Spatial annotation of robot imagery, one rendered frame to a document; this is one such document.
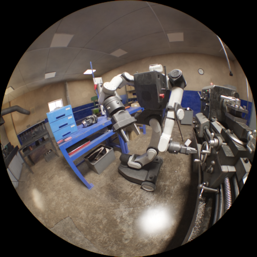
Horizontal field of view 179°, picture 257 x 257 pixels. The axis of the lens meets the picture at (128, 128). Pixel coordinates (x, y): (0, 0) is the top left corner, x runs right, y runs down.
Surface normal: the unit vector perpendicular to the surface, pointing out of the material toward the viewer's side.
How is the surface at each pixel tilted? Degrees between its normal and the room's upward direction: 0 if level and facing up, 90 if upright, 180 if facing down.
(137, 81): 88
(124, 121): 52
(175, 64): 90
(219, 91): 90
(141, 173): 0
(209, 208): 0
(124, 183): 0
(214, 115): 90
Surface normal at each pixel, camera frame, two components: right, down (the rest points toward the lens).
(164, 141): -0.57, 0.07
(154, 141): -0.46, 0.40
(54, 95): 0.82, 0.10
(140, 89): -0.66, 0.56
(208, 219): -0.15, -0.92
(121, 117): 0.43, -0.41
